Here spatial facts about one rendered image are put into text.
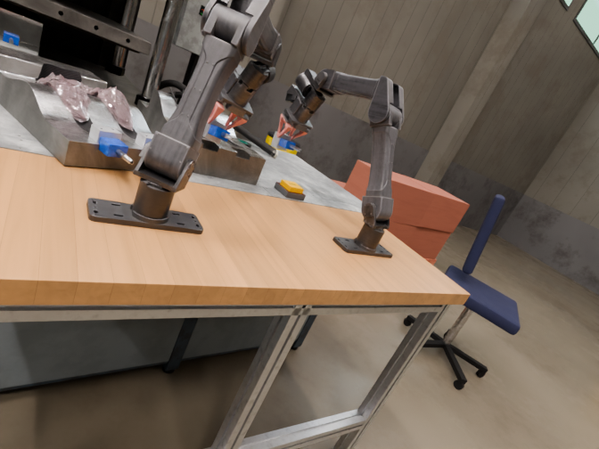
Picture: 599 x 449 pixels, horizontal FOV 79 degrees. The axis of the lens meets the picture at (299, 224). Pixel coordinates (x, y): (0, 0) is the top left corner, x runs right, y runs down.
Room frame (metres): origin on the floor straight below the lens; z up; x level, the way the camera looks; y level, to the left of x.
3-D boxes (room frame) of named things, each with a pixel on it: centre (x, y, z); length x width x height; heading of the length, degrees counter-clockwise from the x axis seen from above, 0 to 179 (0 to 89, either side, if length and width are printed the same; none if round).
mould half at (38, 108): (0.89, 0.64, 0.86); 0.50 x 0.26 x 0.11; 62
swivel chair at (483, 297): (2.12, -1.15, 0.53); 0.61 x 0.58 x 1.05; 47
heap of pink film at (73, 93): (0.90, 0.64, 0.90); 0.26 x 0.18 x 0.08; 62
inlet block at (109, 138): (0.73, 0.42, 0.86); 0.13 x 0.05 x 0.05; 62
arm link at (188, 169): (0.62, 0.27, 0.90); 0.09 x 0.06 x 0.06; 90
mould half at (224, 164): (1.21, 0.45, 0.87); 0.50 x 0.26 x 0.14; 45
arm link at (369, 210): (1.00, -0.19, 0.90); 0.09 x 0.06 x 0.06; 141
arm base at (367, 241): (1.00, -0.20, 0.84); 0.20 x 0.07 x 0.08; 130
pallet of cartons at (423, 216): (3.52, -0.66, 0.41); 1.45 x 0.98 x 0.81; 129
